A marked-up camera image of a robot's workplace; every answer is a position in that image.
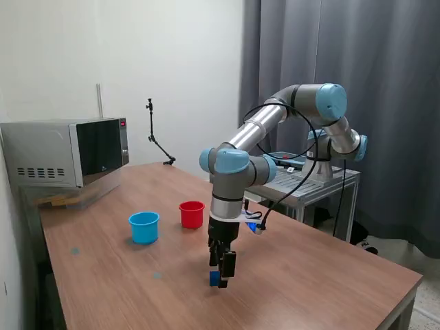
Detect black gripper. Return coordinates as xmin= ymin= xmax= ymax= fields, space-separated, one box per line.
xmin=207 ymin=217 xmax=241 ymax=289

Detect red plastic bin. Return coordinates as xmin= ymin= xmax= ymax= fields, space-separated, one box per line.
xmin=178 ymin=201 xmax=206 ymax=230

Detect blue plastic bin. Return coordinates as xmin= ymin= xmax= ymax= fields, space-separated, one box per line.
xmin=128 ymin=211 xmax=161 ymax=245

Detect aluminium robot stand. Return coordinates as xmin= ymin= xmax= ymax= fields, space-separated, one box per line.
xmin=209 ymin=164 xmax=361 ymax=243

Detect blue teach pendant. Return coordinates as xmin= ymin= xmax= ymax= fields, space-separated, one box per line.
xmin=267 ymin=152 xmax=307 ymax=169

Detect black white shoes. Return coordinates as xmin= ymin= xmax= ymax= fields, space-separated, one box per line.
xmin=351 ymin=221 xmax=379 ymax=255

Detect wooden block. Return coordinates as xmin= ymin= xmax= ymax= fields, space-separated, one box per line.
xmin=32 ymin=194 xmax=82 ymax=209

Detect silver microwave oven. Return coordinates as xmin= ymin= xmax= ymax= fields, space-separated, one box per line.
xmin=0 ymin=118 xmax=130 ymax=189

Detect grey curtain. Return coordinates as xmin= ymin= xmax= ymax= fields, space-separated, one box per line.
xmin=239 ymin=0 xmax=440 ymax=261

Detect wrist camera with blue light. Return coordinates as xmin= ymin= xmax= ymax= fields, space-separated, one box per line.
xmin=245 ymin=219 xmax=267 ymax=236

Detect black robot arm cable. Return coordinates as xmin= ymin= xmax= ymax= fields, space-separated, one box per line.
xmin=242 ymin=102 xmax=327 ymax=230

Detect black power cable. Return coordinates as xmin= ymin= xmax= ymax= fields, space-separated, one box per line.
xmin=331 ymin=159 xmax=347 ymax=237

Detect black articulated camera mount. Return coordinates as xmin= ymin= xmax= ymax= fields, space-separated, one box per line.
xmin=144 ymin=98 xmax=177 ymax=166

